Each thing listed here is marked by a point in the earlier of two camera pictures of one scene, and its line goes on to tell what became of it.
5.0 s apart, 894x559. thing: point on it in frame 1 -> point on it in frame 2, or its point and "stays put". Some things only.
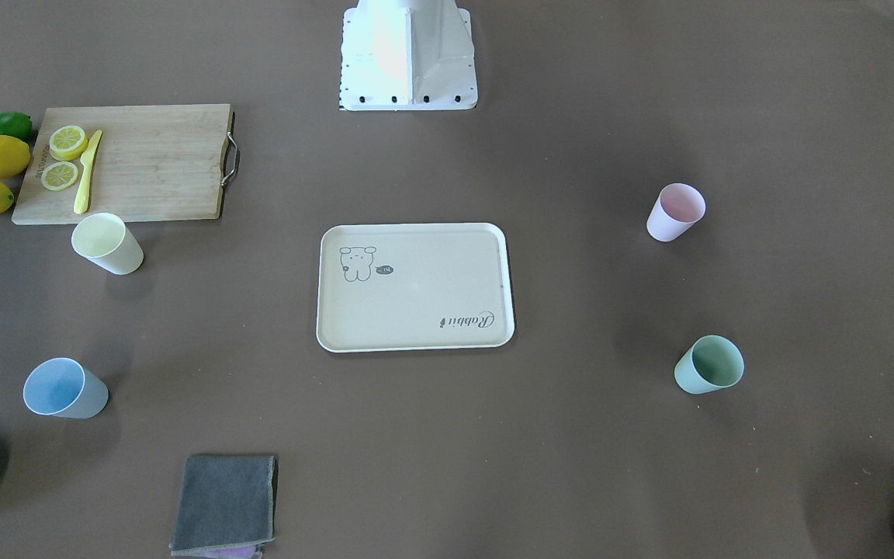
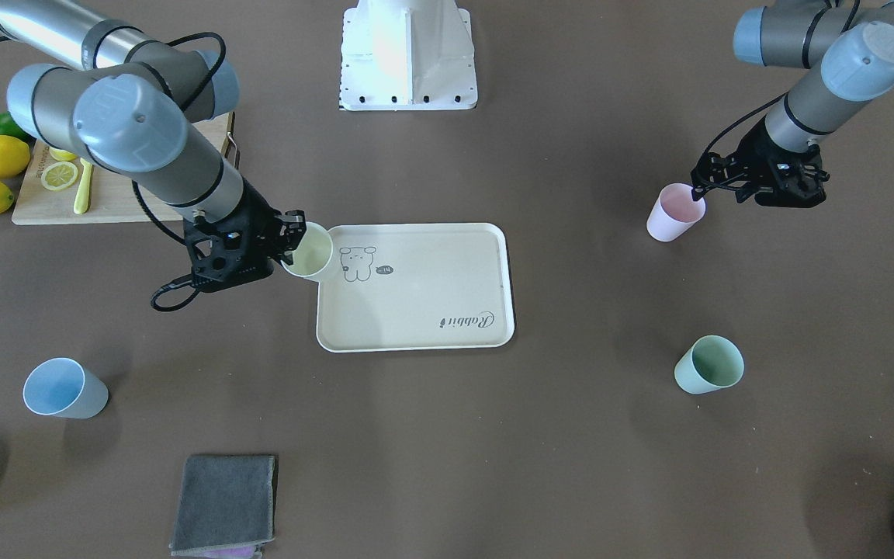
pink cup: (677, 207) stays put
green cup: (712, 364) stays put
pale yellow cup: (109, 244) -> (313, 251)
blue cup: (64, 387) stays put
